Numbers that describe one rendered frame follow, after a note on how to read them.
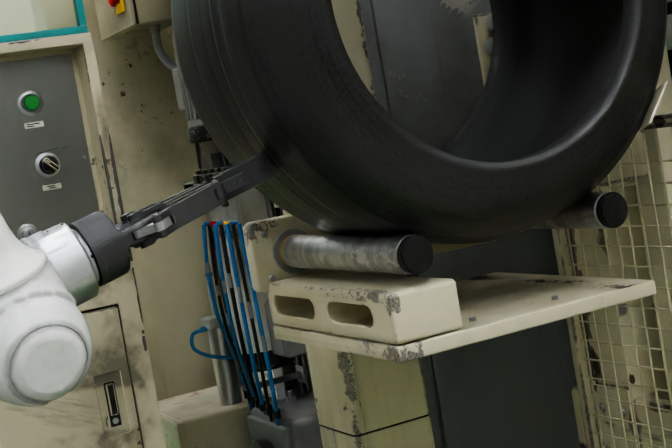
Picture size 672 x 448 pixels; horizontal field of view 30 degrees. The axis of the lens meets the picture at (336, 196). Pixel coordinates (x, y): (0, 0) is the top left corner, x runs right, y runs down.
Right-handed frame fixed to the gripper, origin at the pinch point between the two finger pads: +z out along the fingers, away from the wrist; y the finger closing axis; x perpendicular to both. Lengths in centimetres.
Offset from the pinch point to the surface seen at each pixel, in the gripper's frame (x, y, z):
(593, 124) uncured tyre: 11.3, -13.0, 38.2
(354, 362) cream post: 34.3, 26.7, 14.1
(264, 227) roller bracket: 10.6, 24.2, 9.0
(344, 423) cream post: 42, 29, 10
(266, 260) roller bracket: 14.7, 24.2, 7.3
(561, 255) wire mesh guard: 37, 28, 54
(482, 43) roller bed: 3, 39, 62
